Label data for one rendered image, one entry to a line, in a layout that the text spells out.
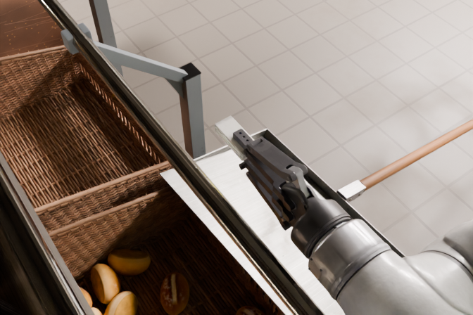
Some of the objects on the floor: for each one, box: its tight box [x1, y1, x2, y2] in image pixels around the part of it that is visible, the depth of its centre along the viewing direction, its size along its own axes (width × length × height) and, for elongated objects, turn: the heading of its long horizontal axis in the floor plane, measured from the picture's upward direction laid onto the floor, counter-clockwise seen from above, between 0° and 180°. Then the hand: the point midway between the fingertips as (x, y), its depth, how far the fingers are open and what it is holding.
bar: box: [5, 0, 326, 315], centre depth 143 cm, size 31×127×118 cm, turn 36°
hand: (236, 138), depth 78 cm, fingers closed
